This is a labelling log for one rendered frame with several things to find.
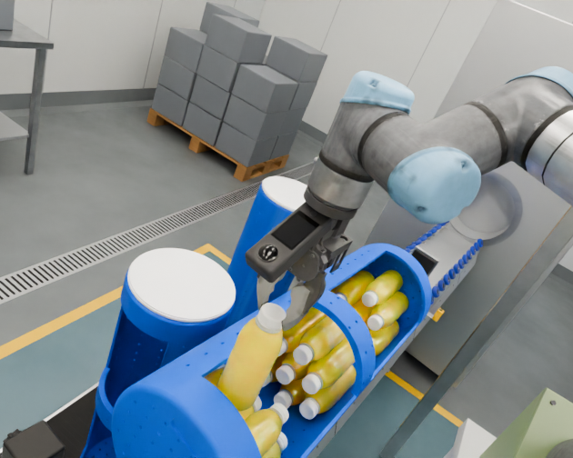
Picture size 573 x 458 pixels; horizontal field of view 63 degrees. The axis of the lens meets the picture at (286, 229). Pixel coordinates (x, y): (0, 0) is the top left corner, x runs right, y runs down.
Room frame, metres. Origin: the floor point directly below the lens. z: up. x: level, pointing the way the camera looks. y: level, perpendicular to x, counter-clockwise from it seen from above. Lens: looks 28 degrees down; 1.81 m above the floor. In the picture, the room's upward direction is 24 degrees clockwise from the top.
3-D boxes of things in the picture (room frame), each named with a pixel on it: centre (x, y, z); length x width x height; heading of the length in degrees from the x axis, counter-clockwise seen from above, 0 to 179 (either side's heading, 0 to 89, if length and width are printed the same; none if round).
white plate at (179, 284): (0.94, 0.19, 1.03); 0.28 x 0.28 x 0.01
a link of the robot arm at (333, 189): (0.55, -0.03, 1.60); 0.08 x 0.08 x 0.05
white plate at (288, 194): (1.72, 0.03, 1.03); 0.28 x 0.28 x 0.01
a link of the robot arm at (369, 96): (0.55, -0.04, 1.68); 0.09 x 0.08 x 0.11; 37
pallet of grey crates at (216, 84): (4.39, 0.98, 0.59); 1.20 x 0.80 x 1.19; 71
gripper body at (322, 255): (0.56, -0.04, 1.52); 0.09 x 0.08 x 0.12; 155
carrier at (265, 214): (1.72, 0.03, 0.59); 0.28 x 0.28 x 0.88
